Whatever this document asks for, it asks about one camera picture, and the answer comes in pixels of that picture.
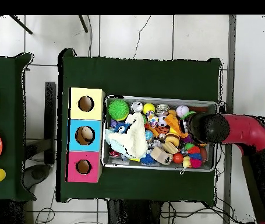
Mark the cream muslin cloth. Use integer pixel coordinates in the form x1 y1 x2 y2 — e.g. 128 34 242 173
122 111 150 159

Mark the green spiky ball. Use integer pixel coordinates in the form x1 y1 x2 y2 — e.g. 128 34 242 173
107 99 130 121
183 110 197 119

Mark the wooden box with three holes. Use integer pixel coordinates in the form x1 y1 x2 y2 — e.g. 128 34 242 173
66 86 106 184

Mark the clear mesh bin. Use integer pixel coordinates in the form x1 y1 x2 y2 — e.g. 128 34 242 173
101 95 219 173

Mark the blue fuzzy toy with eyes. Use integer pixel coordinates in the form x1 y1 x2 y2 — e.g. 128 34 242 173
111 120 131 135

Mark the mint green cloth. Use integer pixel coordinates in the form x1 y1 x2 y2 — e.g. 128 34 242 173
104 129 129 156

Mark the plain wooden cube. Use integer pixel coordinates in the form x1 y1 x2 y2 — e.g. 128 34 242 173
150 145 174 166

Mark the orange plastic comb toy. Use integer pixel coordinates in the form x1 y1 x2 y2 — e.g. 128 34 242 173
164 115 188 139

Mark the toy hamburger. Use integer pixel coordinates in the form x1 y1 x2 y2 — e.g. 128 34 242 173
164 132 181 148

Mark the dark green tablecloth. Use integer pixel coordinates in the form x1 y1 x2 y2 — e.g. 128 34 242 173
57 48 222 206
0 52 34 202

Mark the white baseball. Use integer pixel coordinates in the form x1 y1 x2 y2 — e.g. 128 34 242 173
176 104 190 118

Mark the black tripod leg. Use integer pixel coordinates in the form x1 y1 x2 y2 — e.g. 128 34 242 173
8 15 33 35
78 15 89 33

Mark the grey floor strip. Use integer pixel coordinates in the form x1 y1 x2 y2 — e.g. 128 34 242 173
227 15 238 115

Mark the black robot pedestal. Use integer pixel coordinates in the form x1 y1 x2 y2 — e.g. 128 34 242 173
106 199 163 224

